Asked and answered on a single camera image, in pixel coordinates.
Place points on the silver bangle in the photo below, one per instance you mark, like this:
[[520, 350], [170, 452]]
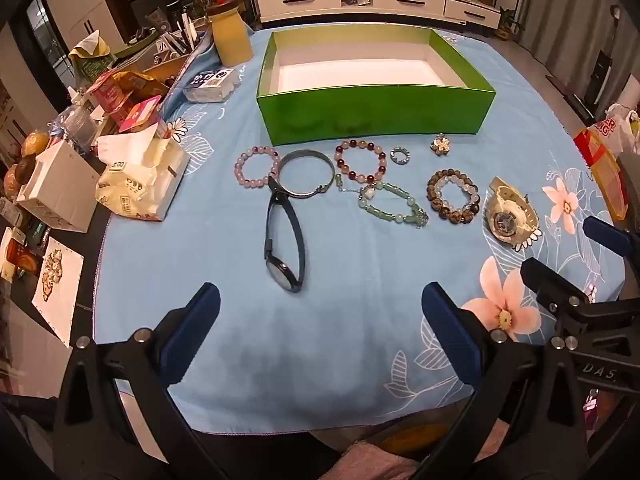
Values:
[[306, 153]]

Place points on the white plastic box dark label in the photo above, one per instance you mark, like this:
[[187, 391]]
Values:
[[210, 85]]

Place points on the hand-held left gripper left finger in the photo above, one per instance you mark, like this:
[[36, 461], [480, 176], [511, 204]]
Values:
[[192, 325]]

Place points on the tissue pack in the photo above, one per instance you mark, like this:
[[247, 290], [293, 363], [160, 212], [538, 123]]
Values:
[[135, 185]]

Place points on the blue floral tablecloth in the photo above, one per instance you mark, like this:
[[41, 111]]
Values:
[[350, 310]]

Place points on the cream wristwatch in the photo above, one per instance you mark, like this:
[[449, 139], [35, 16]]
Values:
[[505, 220]]

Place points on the green cardboard box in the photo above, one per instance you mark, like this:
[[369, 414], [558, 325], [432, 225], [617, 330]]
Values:
[[375, 115]]

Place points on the small potted plant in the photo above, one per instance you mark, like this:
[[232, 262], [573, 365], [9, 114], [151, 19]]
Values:
[[507, 25]]

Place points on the flower brooch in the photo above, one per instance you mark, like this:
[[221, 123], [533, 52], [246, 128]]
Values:
[[441, 145]]

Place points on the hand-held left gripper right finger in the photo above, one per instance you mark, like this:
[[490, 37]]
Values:
[[450, 330]]

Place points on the yellow jar with brown lid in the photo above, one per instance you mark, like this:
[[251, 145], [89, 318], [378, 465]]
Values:
[[231, 35]]

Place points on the clear plastic jar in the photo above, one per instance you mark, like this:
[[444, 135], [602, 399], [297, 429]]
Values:
[[75, 120]]

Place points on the pink snack packet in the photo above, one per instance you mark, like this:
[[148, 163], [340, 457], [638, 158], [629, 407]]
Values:
[[140, 112], [112, 95]]

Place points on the yellow round fruit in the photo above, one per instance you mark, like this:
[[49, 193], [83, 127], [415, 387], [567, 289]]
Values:
[[35, 142]]

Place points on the brown round fruit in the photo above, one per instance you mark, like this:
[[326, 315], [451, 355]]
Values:
[[24, 170]]

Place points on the white printed card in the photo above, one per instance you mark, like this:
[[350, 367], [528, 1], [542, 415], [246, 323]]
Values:
[[57, 290]]

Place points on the dark blue wristwatch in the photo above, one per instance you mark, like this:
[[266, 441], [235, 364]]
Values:
[[285, 276]]

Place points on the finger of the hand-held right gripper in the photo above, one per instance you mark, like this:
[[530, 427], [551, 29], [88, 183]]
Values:
[[607, 237], [550, 280]]

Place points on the yellow snack bag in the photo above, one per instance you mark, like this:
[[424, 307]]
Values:
[[145, 82]]

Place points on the white cardboard box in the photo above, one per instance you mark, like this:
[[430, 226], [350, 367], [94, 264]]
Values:
[[55, 185]]

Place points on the upright vacuum cleaner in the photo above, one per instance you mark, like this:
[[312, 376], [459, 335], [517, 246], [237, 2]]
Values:
[[602, 67]]

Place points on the yellow cloth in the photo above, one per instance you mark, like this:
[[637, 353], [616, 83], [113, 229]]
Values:
[[90, 45]]

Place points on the orange transparent box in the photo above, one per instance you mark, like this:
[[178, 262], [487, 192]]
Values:
[[600, 170]]

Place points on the white plastic bag red print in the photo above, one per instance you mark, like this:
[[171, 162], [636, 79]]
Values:
[[612, 125]]

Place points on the green carton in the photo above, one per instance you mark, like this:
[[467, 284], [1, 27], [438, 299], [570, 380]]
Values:
[[92, 67]]

